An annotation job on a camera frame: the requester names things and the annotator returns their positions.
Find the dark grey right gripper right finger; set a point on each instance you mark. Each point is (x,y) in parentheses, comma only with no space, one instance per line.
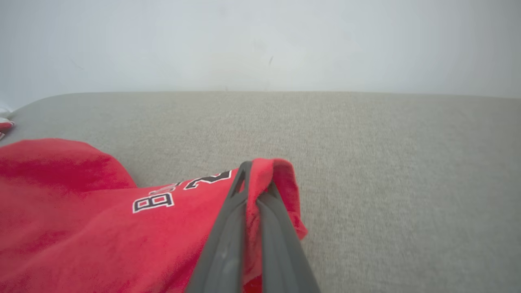
(281,260)

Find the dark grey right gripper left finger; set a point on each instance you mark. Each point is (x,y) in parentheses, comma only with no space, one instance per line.
(224,252)

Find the grey fabric sofa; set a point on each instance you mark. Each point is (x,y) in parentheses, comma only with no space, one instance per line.
(386,183)

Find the red jersey with white sleeves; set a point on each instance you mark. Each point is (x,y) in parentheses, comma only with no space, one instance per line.
(5,125)

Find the red garment with white band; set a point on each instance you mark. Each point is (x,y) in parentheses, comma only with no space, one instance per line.
(101,236)

